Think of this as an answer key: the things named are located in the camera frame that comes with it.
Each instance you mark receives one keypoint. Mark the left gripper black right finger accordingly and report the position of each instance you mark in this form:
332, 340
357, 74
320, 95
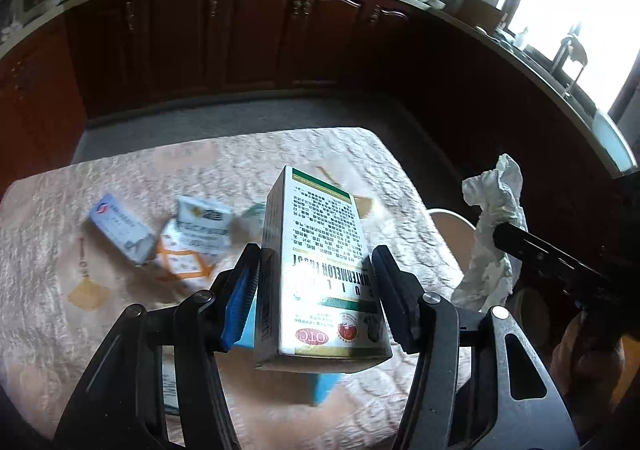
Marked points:
400, 295

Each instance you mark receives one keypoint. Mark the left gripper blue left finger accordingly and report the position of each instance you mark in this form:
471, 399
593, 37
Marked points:
237, 294

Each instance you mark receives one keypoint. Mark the white tissue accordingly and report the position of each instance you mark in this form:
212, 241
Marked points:
491, 276

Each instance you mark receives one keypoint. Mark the white green medicine box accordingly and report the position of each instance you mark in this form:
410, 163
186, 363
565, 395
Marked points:
317, 299

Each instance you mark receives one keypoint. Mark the blue snack packet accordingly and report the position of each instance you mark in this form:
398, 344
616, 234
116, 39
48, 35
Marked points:
320, 384

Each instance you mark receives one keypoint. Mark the beige round trash bin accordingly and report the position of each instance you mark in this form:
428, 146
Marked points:
458, 233

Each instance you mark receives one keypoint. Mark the kitchen faucet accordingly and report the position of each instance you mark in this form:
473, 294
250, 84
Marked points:
572, 51

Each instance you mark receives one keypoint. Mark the wooden kitchen cabinets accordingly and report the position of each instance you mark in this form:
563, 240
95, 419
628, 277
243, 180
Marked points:
99, 58

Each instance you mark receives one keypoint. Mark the person's right hand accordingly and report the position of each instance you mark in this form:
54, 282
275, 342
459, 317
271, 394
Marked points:
586, 367

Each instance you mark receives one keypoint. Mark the white orange snack wrapper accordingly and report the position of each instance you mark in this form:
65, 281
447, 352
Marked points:
192, 242

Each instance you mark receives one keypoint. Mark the white blue medicine box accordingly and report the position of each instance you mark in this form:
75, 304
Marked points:
130, 236

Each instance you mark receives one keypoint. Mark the beige embossed tablecloth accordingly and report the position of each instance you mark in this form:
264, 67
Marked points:
81, 243

